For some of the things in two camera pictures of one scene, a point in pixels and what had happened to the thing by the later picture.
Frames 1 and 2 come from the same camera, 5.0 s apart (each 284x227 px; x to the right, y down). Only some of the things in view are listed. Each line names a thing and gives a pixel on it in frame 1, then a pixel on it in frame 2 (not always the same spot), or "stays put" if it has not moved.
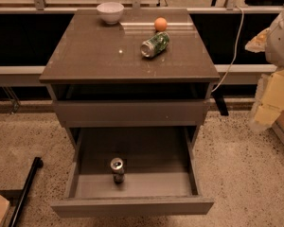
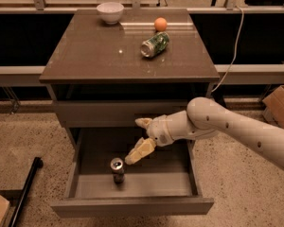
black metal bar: [38, 163] stays put
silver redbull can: [118, 173] stays put
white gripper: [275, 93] → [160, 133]
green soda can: [155, 45] stays put
